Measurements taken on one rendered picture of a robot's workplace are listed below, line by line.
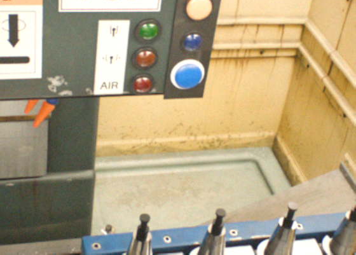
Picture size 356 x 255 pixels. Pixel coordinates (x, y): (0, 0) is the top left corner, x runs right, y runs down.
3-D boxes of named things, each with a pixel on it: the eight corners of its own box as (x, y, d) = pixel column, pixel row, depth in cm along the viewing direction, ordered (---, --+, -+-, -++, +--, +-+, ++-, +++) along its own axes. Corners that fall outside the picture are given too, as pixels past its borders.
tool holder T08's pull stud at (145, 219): (147, 230, 98) (150, 212, 95) (149, 239, 96) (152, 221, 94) (135, 231, 97) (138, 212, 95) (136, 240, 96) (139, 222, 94)
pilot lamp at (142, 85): (152, 95, 74) (154, 77, 73) (131, 95, 73) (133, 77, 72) (150, 91, 74) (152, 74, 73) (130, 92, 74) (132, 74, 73)
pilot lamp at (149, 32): (158, 42, 70) (161, 23, 69) (137, 42, 70) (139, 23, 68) (157, 39, 71) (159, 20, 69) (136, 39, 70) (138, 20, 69)
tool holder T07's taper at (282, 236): (288, 243, 109) (299, 212, 105) (295, 266, 105) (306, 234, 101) (260, 243, 108) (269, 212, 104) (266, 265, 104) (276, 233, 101)
